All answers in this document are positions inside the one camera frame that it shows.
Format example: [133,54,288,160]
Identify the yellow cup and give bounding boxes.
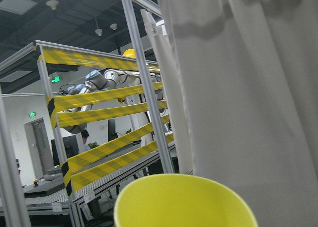
[114,174,258,227]

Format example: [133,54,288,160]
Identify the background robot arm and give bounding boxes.
[49,69,151,134]

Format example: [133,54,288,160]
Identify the white curtain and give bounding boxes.
[148,0,318,227]

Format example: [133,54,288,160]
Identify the taped safety fence frame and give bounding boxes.
[0,0,174,227]

